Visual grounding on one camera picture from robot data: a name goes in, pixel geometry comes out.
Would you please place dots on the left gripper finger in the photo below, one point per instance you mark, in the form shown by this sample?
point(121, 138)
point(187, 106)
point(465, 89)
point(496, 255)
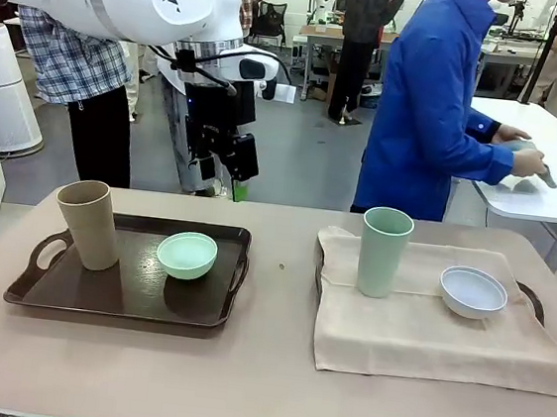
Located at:
point(207, 168)
point(240, 190)

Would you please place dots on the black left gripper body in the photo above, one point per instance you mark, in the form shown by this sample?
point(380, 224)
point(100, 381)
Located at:
point(209, 111)

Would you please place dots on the mint green bowl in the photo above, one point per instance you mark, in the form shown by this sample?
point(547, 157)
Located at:
point(185, 263)

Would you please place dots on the beige tall cup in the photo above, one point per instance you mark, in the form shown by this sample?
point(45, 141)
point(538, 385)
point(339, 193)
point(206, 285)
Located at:
point(89, 228)

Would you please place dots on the teal cloth mat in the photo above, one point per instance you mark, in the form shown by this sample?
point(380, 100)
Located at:
point(519, 144)

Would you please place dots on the person's right forearm blue sleeve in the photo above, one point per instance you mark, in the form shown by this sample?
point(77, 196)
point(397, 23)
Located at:
point(487, 163)

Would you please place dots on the person's left forearm blue sleeve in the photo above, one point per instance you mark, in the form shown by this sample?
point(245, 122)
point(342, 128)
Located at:
point(483, 128)

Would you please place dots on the beige cloth mat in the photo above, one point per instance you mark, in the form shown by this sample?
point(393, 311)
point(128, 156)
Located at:
point(419, 338)

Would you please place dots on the person's left hand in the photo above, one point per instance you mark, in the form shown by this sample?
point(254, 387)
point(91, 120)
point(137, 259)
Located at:
point(510, 133)

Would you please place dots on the person's right hand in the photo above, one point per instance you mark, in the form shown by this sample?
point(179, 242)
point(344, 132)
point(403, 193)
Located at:
point(527, 162)

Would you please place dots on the white paper sheet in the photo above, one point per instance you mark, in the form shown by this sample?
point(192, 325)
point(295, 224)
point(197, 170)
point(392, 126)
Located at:
point(285, 94)

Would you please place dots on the black office chair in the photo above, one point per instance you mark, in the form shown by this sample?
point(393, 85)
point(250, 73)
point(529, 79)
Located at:
point(269, 18)

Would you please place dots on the wooden top work table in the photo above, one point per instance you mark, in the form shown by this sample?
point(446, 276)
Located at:
point(327, 32)

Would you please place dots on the sage green tall cup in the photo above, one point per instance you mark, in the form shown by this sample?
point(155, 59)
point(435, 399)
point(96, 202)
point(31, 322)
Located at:
point(383, 259)

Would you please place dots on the person in black clothes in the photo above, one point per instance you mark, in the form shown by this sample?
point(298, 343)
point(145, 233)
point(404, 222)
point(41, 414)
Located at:
point(365, 18)

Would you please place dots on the person in blue coat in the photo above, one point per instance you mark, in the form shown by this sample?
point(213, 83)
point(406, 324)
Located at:
point(418, 109)

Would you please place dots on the white air purifier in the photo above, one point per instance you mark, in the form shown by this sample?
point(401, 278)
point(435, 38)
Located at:
point(0, 104)

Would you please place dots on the white bowl with bluish inside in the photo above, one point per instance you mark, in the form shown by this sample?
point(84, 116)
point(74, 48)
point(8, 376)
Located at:
point(471, 298)

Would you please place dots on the grey cluttered work bench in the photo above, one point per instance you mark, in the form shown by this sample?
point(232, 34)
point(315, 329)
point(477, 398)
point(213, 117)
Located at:
point(514, 56)

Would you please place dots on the black tripod pole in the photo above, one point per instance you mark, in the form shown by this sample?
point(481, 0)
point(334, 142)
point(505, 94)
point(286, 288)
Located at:
point(550, 38)

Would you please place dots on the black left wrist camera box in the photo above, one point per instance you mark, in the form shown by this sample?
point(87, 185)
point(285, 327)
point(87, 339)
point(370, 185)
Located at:
point(244, 157)

